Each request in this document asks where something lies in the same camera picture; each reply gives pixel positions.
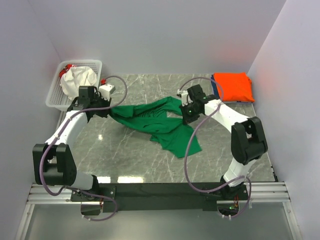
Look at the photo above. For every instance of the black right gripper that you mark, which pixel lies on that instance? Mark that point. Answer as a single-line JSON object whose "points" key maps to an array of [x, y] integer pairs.
{"points": [[187, 119]]}

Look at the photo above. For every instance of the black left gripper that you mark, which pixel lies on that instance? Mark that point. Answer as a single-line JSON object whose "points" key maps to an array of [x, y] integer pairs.
{"points": [[107, 102]]}

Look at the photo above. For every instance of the green t shirt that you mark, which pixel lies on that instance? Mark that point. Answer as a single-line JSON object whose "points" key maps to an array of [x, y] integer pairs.
{"points": [[161, 119]]}

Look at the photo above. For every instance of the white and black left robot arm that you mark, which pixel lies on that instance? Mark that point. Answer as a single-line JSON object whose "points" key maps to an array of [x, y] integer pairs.
{"points": [[53, 161]]}

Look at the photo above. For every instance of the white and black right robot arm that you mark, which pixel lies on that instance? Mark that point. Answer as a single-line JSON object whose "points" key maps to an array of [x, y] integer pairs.
{"points": [[248, 140]]}

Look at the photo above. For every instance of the white crumpled t shirt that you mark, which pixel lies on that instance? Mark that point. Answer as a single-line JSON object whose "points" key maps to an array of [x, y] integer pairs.
{"points": [[75, 78]]}

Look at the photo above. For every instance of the white plastic laundry basket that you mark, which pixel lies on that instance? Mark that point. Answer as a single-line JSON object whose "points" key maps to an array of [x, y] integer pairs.
{"points": [[56, 97]]}

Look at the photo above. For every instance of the folded blue t shirt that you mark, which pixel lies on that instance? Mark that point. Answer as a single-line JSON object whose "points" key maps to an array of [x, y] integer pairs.
{"points": [[214, 87]]}

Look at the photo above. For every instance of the red garment in basket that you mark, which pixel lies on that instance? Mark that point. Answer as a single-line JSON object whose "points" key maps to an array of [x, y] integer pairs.
{"points": [[65, 70]]}

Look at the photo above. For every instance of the folded orange t shirt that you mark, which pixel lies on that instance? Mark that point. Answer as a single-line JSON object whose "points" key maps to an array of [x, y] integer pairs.
{"points": [[233, 82]]}

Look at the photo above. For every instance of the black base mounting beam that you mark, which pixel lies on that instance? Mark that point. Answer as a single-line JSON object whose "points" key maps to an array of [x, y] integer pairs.
{"points": [[159, 196]]}

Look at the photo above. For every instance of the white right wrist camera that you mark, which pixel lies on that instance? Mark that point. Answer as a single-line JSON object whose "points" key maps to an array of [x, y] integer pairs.
{"points": [[185, 97]]}

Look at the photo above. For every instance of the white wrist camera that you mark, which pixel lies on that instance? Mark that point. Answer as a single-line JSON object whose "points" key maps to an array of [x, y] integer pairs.
{"points": [[185, 97], [106, 90]]}

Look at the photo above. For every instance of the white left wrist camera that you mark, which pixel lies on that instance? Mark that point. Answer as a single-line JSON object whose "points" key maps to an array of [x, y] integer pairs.
{"points": [[106, 90]]}

